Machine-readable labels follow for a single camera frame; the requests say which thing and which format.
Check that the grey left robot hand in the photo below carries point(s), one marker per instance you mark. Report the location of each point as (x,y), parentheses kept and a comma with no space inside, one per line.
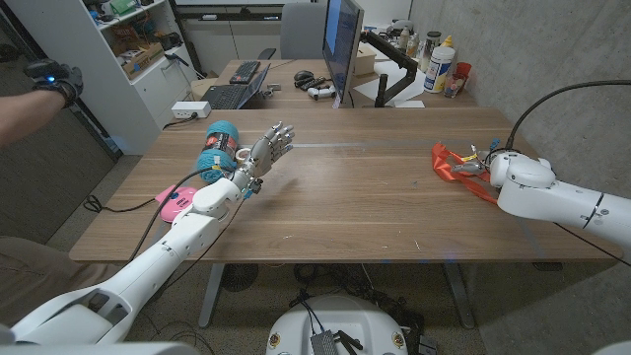
(263,153)

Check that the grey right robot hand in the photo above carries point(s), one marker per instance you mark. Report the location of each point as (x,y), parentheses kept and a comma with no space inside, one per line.
(473,166)

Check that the person's bare forearm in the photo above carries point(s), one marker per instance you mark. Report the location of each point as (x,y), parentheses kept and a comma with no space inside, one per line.
(24,116)

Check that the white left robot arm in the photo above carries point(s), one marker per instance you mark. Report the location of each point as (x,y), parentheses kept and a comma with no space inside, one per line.
(158,256)

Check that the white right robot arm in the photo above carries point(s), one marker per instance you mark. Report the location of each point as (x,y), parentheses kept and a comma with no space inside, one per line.
(542,197)

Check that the orange ribbon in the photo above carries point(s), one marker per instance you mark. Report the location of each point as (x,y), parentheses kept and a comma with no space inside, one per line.
(443,170)

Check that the person's black gloved hand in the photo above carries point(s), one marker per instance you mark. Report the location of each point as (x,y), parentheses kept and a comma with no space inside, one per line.
(56,79)

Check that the beige tape roll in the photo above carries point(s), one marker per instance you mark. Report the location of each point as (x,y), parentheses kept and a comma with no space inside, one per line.
(238,157)

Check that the teal yarn skein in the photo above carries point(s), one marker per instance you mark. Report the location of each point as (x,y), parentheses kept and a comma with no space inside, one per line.
(222,129)

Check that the dark open laptop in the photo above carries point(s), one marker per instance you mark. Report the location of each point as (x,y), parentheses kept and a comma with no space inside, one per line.
(224,96)

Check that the clear plastic cup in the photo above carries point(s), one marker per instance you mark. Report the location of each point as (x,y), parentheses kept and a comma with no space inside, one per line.
(453,86)

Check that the black keyboard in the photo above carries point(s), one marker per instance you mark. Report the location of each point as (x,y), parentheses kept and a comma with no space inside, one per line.
(245,72)

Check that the white game controller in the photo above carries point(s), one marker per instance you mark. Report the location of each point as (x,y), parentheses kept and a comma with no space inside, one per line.
(321,92)

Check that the white power strip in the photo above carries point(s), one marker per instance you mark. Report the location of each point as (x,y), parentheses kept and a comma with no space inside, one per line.
(189,109)

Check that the black remote control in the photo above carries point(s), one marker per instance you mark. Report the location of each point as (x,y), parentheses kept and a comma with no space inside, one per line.
(313,82)

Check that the black computer mouse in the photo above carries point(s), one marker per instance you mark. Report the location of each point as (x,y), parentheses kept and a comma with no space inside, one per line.
(303,76)

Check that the red cup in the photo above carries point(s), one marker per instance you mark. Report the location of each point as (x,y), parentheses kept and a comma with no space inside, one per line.
(464,69)

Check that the white wipes canister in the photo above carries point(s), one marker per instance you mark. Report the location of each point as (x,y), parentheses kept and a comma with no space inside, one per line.
(438,69)

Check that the pink round case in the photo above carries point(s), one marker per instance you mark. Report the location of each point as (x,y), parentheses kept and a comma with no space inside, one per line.
(175,207)

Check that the white paper sheet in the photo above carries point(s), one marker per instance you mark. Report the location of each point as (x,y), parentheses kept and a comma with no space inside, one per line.
(370,90)

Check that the dark-lidded jar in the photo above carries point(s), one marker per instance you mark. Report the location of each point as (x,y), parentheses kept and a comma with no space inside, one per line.
(430,47)

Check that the yellow-capped bottle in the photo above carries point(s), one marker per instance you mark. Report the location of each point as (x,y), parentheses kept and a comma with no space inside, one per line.
(447,41)

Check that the grey office chair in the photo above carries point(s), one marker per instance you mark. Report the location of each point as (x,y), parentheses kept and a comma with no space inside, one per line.
(301,29)

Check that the grey table leg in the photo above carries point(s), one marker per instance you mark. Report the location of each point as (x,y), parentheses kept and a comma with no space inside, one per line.
(459,296)
(211,296)

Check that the black computer monitor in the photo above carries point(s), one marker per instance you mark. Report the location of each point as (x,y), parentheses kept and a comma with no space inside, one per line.
(340,44)

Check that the tan wooden box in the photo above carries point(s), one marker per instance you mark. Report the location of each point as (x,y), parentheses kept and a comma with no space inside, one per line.
(366,60)

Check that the open cardboard box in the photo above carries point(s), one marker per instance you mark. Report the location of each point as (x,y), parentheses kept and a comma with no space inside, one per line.
(143,59)

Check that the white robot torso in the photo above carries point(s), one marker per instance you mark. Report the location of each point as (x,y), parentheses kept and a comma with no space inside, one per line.
(335,315)

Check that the white shelf cabinet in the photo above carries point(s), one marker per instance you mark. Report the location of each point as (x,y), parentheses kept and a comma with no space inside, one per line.
(98,64)

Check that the person's khaki trouser leg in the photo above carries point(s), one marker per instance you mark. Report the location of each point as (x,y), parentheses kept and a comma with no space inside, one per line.
(39,276)

